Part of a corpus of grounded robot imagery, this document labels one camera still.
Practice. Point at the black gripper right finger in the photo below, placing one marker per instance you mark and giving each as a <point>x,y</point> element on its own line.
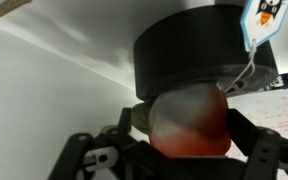
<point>270,156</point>

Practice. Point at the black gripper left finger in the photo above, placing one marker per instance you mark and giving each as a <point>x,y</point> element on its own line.
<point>84,156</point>

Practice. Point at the penguin paper tag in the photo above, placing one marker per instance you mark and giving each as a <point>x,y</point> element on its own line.
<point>265,20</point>

